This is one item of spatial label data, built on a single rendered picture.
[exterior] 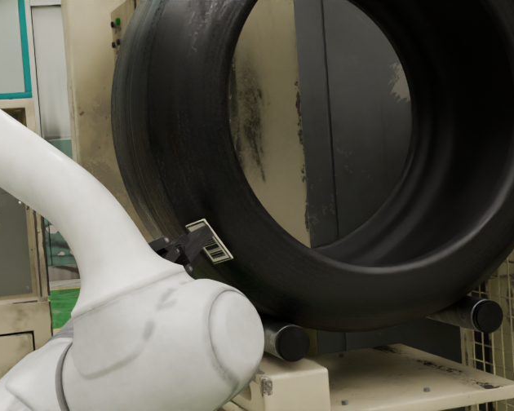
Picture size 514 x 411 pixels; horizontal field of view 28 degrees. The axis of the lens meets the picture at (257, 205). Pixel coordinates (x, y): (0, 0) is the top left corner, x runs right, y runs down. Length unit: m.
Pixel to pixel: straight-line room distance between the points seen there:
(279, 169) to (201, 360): 0.89
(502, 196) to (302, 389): 0.37
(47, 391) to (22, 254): 1.09
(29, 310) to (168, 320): 1.15
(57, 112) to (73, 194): 9.64
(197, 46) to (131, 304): 0.49
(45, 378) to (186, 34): 0.50
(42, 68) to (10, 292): 8.62
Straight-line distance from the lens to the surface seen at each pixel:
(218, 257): 1.25
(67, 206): 0.86
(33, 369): 0.92
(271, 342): 1.29
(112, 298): 0.82
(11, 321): 1.93
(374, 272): 1.30
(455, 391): 1.41
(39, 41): 10.56
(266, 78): 1.65
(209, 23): 1.23
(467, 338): 1.84
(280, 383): 1.28
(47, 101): 10.51
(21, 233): 1.96
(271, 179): 1.65
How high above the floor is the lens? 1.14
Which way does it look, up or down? 3 degrees down
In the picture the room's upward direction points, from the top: 4 degrees counter-clockwise
